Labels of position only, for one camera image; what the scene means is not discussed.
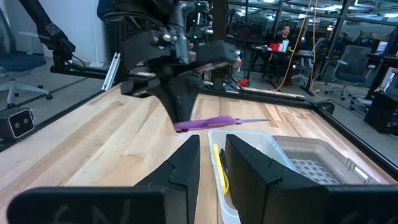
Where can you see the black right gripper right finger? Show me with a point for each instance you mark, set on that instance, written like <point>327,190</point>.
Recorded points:
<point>248,180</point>

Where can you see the person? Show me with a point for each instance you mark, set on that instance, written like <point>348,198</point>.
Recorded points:
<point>284,34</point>

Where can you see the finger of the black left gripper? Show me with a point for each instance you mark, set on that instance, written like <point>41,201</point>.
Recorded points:
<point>196,87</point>
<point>175,99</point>

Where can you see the black background robot arm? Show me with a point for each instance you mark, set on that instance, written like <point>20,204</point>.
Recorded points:
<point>56,37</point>

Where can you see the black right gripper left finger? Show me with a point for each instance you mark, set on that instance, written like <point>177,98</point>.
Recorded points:
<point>183,174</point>

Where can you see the black table edge rail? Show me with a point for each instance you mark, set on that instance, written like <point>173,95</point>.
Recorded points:
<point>264,98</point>
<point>357,137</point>
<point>62,112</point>

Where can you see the yellow highlighter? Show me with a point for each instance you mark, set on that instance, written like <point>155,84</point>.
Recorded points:
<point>219,168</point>

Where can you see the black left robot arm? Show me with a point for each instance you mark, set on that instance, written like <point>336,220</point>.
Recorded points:
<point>140,12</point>

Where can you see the silver aluminium profile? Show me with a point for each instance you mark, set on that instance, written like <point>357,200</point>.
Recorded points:
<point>111,71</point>

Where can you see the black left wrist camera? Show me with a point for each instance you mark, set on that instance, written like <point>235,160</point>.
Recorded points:
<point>217,51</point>

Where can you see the silver object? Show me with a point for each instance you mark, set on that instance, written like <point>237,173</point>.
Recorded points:
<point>202,123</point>

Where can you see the blue office chair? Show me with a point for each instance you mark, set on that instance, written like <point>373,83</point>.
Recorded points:
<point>18,62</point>

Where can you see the grey office chair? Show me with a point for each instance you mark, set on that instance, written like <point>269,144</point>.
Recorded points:
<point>354,62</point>

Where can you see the black computer tower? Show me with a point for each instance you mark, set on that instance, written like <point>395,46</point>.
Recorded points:
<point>379,112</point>

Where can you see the small grey stereo camera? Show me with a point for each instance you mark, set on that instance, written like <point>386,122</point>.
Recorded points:
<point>17,123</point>

